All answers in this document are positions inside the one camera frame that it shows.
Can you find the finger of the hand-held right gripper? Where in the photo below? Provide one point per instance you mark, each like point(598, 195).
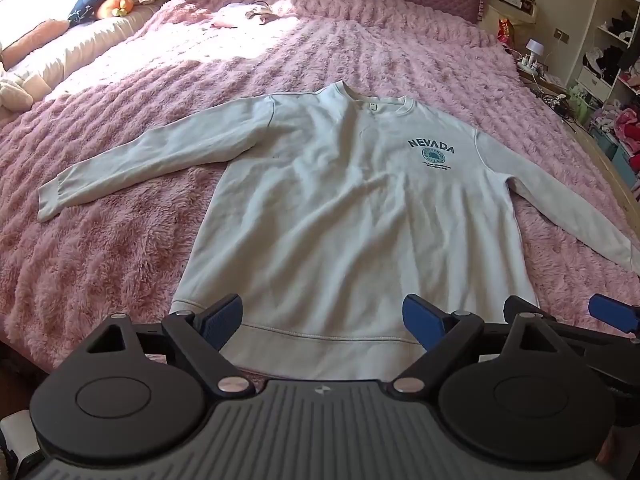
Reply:
point(550, 321)
point(615, 312)

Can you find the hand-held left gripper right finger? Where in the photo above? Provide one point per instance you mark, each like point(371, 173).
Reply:
point(422, 322)

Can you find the white open wardrobe shelf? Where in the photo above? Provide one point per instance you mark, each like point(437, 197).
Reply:
point(612, 35)

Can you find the pile of pink clothes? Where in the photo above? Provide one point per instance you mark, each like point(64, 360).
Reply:
point(622, 127)

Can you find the pink pillow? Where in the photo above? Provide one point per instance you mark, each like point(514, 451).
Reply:
point(35, 42)

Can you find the orange plush toy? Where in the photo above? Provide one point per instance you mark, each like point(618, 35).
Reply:
point(117, 6)

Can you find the white printed sweatshirt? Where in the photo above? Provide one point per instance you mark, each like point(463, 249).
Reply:
point(325, 210)

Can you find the white table lamp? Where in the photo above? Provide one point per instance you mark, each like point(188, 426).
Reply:
point(535, 50)

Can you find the pink fluffy blanket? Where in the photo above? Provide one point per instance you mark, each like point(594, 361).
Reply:
point(150, 160)

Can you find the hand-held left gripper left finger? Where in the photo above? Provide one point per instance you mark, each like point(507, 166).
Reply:
point(227, 317)

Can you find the small brown accessory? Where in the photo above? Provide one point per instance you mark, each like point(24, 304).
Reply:
point(262, 14)

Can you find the white power strip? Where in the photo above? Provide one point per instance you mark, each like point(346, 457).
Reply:
point(531, 67)

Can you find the cream bed cushion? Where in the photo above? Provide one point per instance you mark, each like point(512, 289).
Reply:
point(90, 45)

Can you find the pink cloth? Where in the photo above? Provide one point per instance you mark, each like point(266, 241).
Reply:
point(232, 15)

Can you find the red snack bag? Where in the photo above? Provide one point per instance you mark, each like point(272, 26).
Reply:
point(506, 31)

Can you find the white plush toy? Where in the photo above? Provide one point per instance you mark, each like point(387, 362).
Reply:
point(17, 90)

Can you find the blue storage box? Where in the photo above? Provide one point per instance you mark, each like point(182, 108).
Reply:
point(622, 160)

